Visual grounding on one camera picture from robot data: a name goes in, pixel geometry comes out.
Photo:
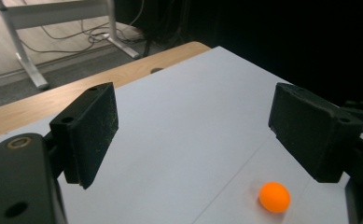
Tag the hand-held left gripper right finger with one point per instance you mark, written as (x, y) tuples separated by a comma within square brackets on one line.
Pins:
[(313, 133)]

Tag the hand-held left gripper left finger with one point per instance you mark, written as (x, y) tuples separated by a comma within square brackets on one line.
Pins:
[(89, 133)]

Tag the black curtain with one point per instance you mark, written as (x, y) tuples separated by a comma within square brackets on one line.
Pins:
[(294, 37)]

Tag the wooden table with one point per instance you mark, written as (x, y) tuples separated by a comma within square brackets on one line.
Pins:
[(45, 105)]

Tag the black table grommet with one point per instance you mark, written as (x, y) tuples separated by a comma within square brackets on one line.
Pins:
[(156, 70)]

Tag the white table board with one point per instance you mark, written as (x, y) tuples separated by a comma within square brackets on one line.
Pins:
[(185, 124)]

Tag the white desk frame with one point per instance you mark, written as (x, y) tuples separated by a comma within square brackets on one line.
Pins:
[(58, 14)]

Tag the orange ball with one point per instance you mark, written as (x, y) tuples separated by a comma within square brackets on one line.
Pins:
[(274, 197)]

